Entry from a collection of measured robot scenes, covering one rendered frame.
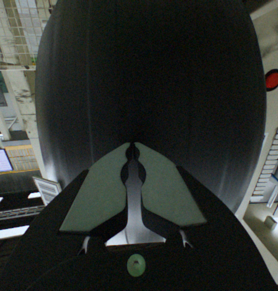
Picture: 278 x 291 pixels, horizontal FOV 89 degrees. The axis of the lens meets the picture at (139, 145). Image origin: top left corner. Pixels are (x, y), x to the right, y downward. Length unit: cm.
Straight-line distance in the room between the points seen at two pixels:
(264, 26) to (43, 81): 40
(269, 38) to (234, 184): 32
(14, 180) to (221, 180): 1300
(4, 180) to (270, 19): 1335
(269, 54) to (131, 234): 43
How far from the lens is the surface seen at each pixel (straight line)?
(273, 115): 48
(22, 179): 1280
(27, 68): 87
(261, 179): 59
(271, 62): 45
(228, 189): 20
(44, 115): 19
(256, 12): 40
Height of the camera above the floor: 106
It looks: 23 degrees up
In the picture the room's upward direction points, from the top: 179 degrees clockwise
